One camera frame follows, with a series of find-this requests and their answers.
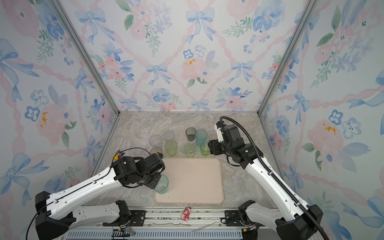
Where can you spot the pink bear toy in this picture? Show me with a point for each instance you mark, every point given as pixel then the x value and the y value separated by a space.
pixel 186 214

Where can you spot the clear smooth cup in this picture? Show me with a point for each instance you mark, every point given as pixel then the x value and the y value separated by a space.
pixel 156 141

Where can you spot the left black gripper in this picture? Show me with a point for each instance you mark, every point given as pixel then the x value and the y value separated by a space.
pixel 158 175

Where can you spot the smoky grey cup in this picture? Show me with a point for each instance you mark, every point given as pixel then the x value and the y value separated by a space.
pixel 190 134

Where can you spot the right aluminium corner post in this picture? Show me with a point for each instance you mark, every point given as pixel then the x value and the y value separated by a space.
pixel 291 47

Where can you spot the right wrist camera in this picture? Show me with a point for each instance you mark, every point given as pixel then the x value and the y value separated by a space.
pixel 219 132

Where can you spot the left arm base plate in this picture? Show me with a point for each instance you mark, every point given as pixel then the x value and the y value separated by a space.
pixel 132 219

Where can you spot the aluminium corner post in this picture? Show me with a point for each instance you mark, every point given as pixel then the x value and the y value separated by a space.
pixel 81 49
pixel 291 47

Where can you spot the beige plastic tray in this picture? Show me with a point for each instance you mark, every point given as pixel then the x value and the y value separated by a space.
pixel 192 181

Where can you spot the clear cup back right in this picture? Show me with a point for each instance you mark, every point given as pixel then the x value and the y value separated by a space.
pixel 211 137

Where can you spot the yellow amber cup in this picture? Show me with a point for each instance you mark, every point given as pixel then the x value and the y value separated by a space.
pixel 156 150

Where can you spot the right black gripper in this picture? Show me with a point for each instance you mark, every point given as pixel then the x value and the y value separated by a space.
pixel 214 147

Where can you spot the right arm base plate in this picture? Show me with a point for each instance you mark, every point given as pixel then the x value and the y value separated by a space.
pixel 236 218

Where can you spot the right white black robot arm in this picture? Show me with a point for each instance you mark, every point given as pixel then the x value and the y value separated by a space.
pixel 294 218

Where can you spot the clear textured cup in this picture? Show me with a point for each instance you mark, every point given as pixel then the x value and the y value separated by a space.
pixel 168 136

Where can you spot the light green textured cup left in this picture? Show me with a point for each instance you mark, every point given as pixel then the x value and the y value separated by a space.
pixel 171 147

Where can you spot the light green textured cup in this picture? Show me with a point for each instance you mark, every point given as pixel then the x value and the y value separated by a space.
pixel 190 150
pixel 171 147

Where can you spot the light green textured cup middle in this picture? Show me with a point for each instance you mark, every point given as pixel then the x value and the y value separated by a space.
pixel 190 150

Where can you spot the left aluminium corner post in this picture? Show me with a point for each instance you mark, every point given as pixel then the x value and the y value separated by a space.
pixel 81 49

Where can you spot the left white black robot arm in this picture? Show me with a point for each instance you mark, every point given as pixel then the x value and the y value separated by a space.
pixel 60 212

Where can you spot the pikachu toy figure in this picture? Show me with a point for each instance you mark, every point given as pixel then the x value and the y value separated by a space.
pixel 118 155

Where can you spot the teal cup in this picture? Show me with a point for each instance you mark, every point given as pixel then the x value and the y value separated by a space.
pixel 162 186
pixel 200 137

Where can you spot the aluminium rail frame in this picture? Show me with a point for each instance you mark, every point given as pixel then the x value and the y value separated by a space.
pixel 166 224

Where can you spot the bright green cup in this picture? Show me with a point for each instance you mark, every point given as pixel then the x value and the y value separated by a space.
pixel 205 149

